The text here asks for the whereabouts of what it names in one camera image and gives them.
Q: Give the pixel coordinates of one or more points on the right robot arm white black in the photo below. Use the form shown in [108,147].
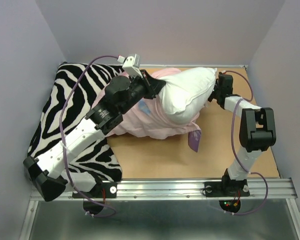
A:
[257,133]

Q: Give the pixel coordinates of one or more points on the purple pink princess pillowcase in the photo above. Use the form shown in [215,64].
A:
[148,119]

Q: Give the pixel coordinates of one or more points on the white pillow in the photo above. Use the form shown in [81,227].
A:
[186,93]

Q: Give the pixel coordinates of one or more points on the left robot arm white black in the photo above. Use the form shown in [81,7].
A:
[49,172]

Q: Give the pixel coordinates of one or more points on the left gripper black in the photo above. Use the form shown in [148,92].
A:
[152,85]

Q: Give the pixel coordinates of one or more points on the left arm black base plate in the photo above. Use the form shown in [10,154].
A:
[107,191]

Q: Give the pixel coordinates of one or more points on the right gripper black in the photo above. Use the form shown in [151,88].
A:
[210,99]

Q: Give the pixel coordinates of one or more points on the zebra print pillow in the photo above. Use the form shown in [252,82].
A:
[73,93]

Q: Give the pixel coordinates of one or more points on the aluminium mounting rail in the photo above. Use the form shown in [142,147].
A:
[169,209]

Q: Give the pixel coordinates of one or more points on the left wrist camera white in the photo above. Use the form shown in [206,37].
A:
[131,64]

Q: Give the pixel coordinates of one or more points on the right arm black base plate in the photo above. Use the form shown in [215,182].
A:
[217,189]

